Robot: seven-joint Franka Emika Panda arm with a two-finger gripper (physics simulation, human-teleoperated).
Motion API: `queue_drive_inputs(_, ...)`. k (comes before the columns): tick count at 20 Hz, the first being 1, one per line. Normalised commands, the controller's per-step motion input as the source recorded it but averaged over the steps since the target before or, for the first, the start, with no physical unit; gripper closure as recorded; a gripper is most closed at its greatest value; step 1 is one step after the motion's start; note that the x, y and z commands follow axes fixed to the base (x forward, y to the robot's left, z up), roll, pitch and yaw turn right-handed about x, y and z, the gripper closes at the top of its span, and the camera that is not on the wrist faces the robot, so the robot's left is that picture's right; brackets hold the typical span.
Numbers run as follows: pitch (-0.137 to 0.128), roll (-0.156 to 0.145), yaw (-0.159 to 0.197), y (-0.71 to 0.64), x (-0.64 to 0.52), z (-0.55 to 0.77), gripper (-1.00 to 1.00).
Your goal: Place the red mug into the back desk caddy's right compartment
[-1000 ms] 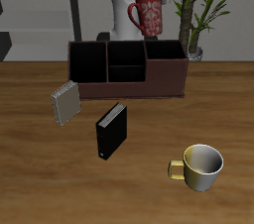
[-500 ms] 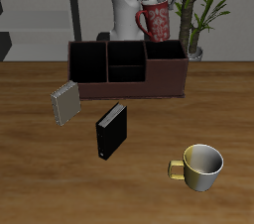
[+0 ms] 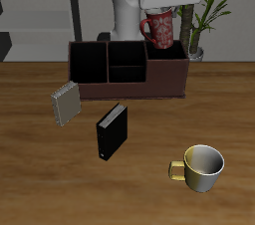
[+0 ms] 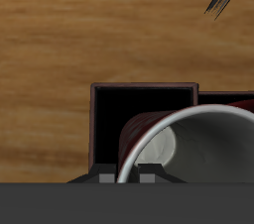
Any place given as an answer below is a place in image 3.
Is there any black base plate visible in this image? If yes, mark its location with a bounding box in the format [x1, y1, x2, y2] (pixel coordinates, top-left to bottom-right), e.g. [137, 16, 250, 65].
[96, 31, 113, 42]

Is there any green pot plant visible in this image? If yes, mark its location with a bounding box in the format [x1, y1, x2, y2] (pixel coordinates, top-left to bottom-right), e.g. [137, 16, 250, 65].
[177, 0, 236, 63]

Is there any white shelf unit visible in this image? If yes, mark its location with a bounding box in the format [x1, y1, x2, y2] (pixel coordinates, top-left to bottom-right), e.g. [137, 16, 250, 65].
[0, 0, 83, 63]

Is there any black book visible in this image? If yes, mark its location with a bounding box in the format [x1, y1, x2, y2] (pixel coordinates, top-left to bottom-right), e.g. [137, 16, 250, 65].
[96, 102, 128, 162]

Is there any grey book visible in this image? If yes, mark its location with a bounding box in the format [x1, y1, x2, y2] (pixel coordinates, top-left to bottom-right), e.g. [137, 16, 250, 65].
[50, 80, 83, 127]

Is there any dark brown desk caddy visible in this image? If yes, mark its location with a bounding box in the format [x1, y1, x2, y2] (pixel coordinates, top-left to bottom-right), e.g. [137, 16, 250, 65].
[68, 39, 190, 101]

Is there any red patterned mug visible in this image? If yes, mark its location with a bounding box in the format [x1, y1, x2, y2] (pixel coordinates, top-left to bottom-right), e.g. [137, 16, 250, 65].
[138, 7, 175, 50]

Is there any yellow and white mug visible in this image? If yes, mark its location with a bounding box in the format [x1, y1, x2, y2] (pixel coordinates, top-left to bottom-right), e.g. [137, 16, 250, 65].
[167, 144, 225, 193]

